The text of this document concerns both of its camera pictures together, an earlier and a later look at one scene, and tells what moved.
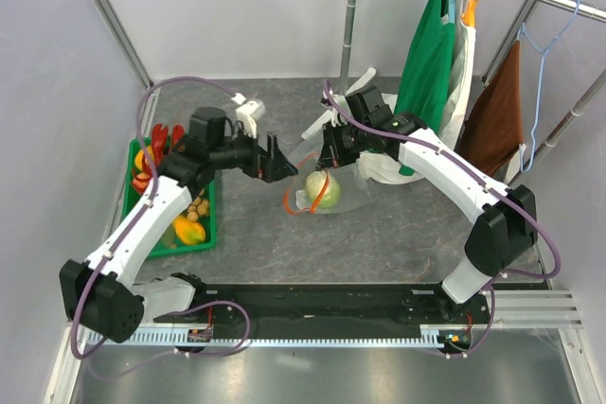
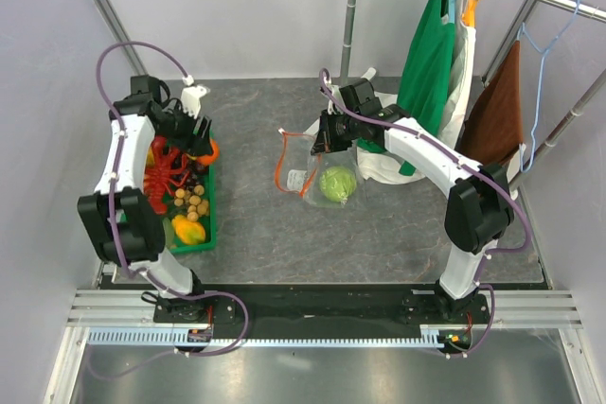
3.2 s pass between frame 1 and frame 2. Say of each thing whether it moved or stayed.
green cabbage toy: moved
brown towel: stayed
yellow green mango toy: stayed
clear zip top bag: moved
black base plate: stayed
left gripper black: moved
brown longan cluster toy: stayed
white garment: stayed
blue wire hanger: stayed
